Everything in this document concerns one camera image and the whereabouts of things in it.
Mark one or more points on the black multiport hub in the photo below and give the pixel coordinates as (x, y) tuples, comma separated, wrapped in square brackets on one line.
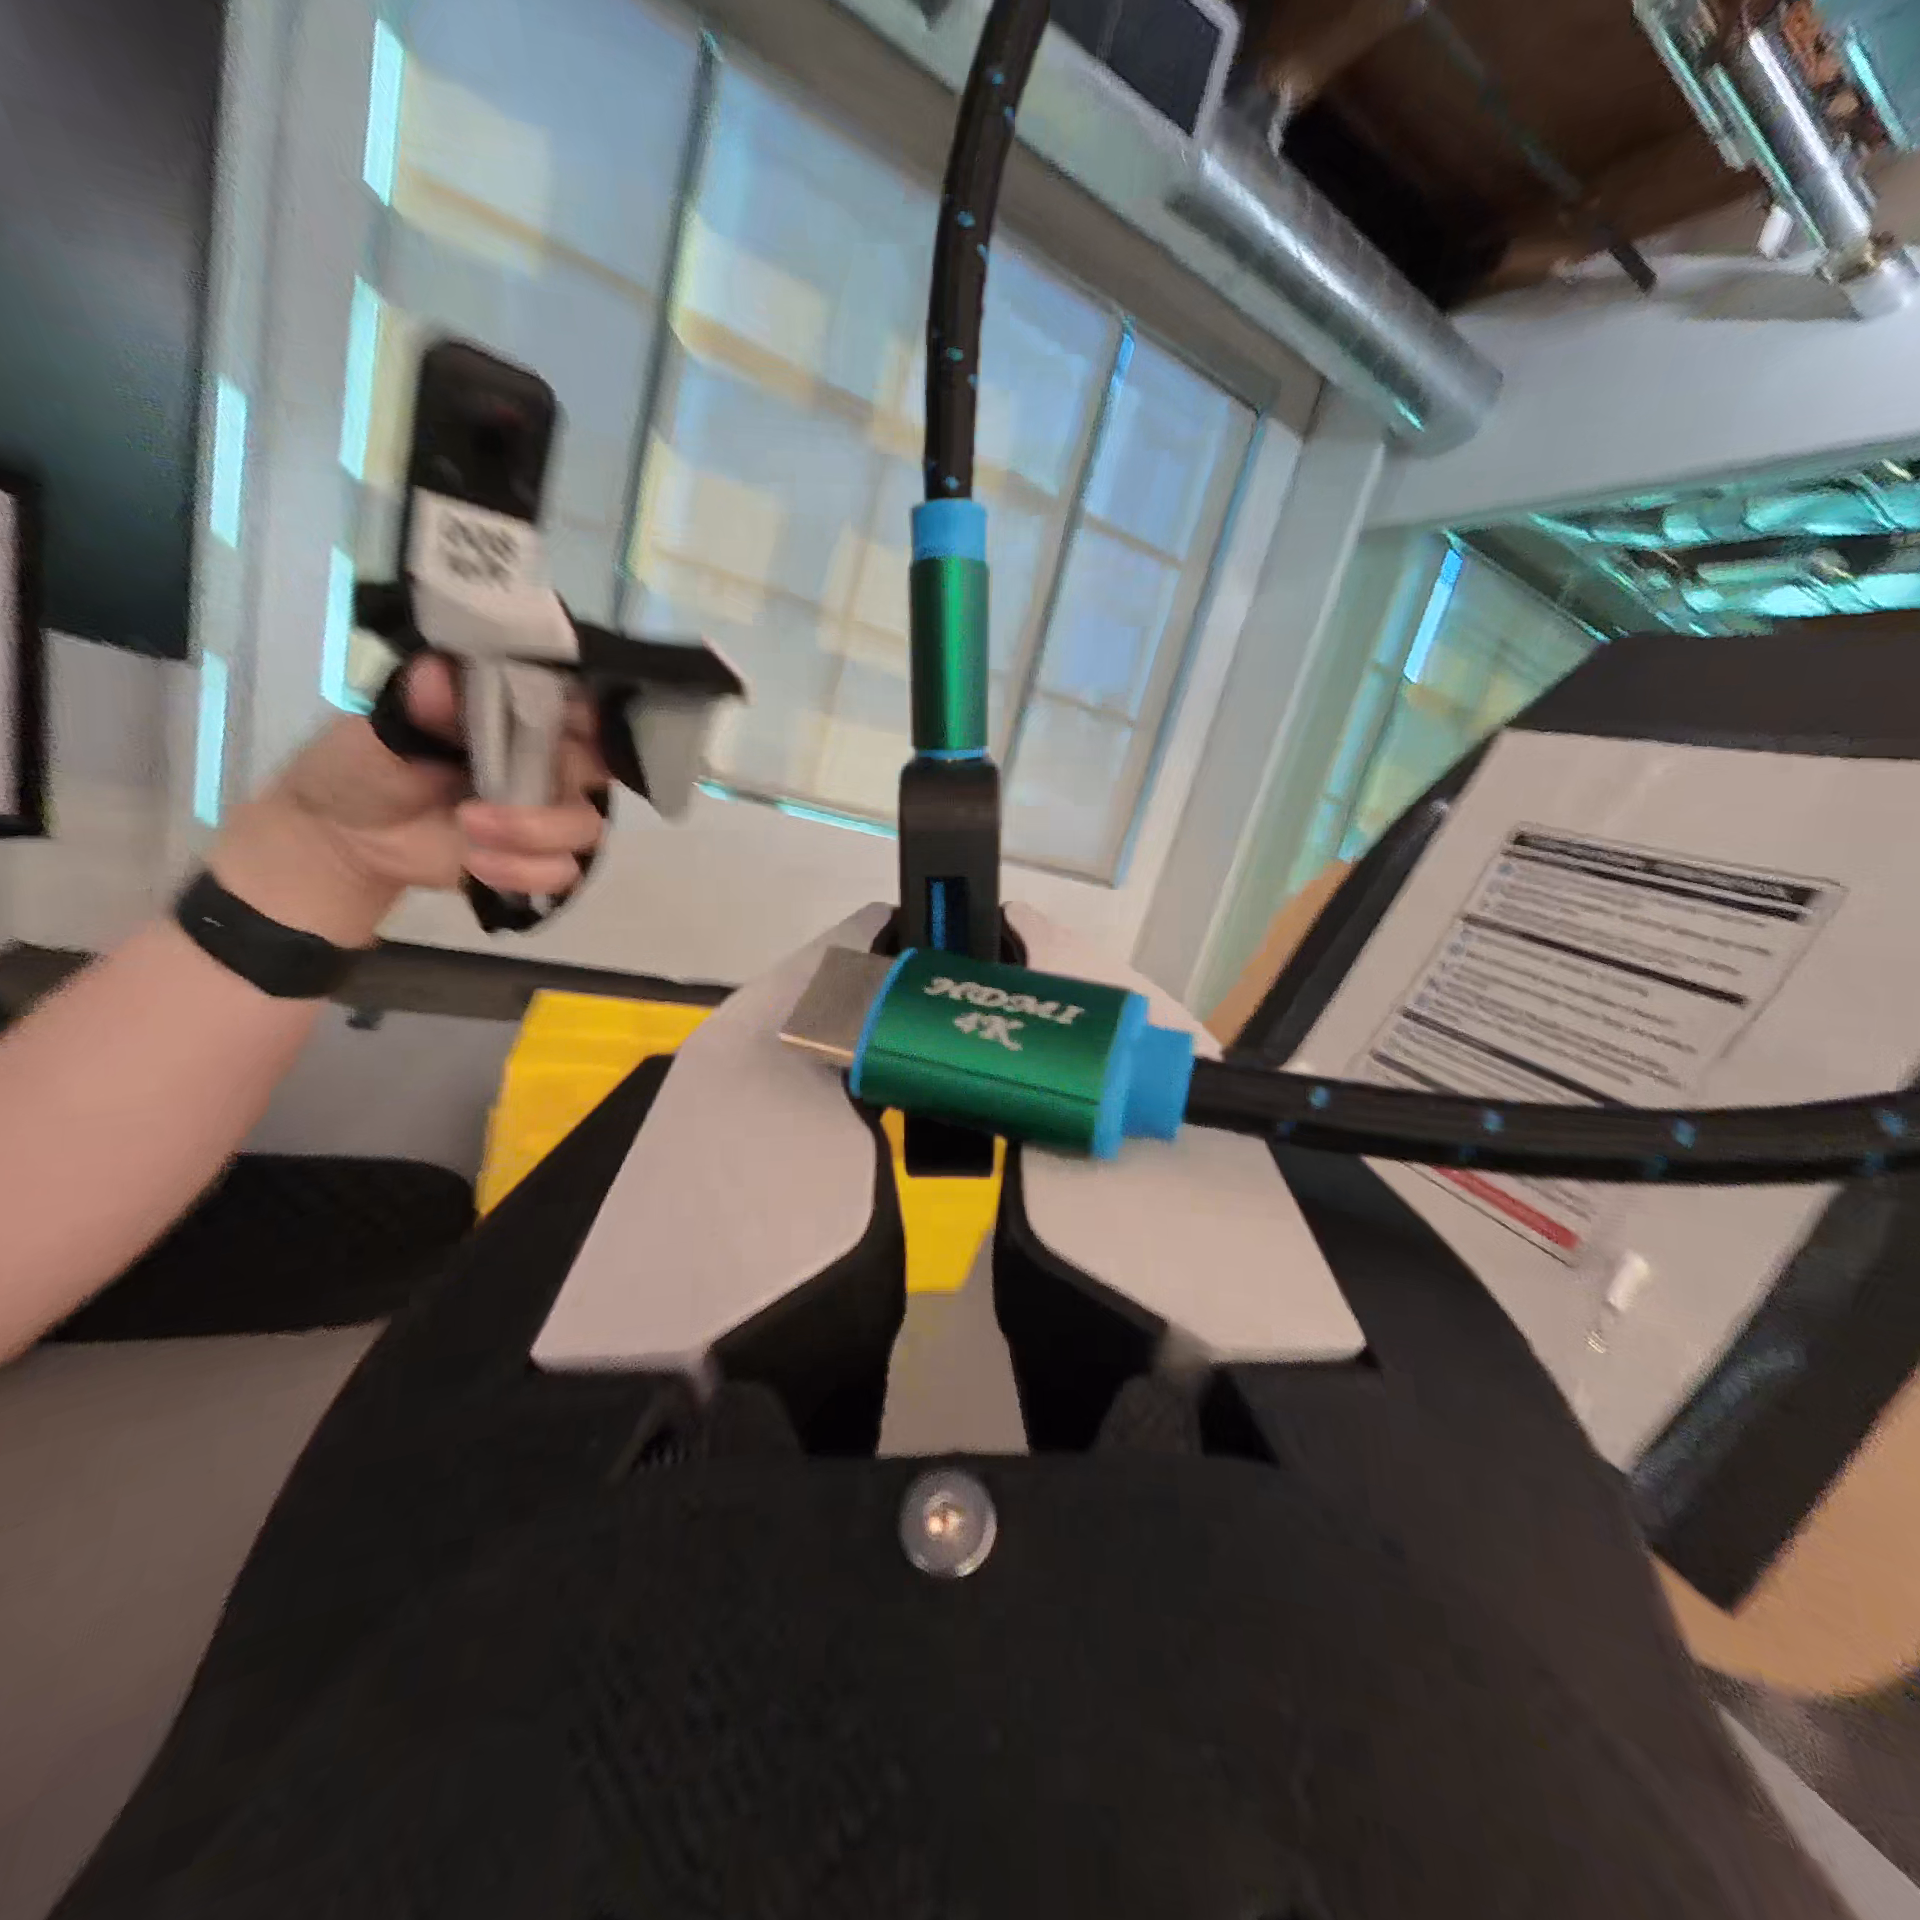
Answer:
[(950, 818)]

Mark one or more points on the wooden framed sign board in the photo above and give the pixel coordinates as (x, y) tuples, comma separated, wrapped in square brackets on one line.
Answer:
[(1769, 682)]

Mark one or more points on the black wristband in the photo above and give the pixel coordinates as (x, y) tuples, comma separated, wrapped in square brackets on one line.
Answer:
[(255, 937)]

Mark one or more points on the laminated instruction sheet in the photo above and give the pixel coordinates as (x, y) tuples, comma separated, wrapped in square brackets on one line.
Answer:
[(1560, 795)]

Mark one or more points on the black framed wall picture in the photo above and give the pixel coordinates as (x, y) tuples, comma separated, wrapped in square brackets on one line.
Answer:
[(20, 645)]

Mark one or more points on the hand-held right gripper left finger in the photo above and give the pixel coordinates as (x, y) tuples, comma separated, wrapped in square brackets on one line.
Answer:
[(705, 1200)]

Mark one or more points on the person's left hand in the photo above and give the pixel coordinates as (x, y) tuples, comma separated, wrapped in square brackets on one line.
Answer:
[(345, 839)]

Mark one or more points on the narrow window with blinds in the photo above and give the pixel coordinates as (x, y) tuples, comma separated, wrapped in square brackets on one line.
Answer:
[(1441, 720)]

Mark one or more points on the yellow plastic bin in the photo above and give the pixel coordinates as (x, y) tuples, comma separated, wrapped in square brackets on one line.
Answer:
[(585, 1080)]

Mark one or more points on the cluster of silver ceiling pipes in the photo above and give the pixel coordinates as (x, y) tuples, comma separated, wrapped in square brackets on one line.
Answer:
[(1349, 301)]

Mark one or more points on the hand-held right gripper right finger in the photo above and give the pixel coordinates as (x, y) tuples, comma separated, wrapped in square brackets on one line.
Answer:
[(1200, 1259)]

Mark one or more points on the person's left forearm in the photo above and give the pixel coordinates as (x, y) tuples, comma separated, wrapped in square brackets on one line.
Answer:
[(105, 1141)]

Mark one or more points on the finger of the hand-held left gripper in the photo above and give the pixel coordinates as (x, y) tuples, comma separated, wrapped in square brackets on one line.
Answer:
[(668, 751), (645, 667)]

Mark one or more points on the large window with blinds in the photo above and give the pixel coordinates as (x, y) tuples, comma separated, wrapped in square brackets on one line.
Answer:
[(751, 376)]

